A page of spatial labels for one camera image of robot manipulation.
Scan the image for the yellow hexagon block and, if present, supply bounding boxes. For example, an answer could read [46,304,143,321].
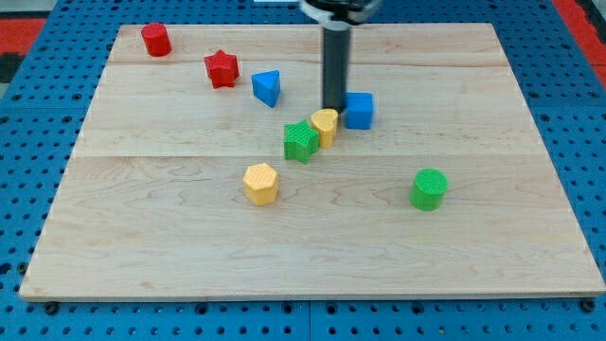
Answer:
[243,163,279,206]

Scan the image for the blue triangle block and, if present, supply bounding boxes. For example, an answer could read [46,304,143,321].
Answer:
[251,70,281,108]

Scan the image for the red star block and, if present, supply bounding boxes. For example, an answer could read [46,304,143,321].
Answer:
[204,49,240,88]

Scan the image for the red cylinder block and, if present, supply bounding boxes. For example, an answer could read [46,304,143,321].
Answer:
[141,23,172,57]

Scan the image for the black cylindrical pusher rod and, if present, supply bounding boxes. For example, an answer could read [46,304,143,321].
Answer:
[322,21,351,113]

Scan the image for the wooden board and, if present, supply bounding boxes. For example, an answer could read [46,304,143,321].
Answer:
[19,24,605,302]

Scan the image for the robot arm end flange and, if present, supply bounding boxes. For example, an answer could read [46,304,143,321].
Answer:
[299,0,383,26]

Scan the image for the yellow heart block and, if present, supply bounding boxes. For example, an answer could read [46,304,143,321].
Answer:
[311,109,338,149]

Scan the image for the green cylinder block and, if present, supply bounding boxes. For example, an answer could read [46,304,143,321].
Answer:
[409,168,449,211]

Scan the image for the blue cube block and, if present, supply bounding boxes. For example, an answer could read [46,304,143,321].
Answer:
[346,92,374,130]

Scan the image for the green star block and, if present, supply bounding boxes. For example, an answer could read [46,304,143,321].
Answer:
[283,120,319,164]

